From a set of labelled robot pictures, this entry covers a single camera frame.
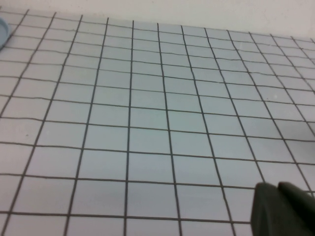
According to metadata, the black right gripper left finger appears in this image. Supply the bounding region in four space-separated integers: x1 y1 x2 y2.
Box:
250 182 315 236

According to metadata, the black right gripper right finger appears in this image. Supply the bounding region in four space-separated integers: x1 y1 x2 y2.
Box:
278 181 315 228

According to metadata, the blue cup stand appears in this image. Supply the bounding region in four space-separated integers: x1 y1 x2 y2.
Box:
0 17 10 50

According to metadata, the white grid tablecloth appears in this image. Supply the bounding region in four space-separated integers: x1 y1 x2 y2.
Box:
0 8 315 236

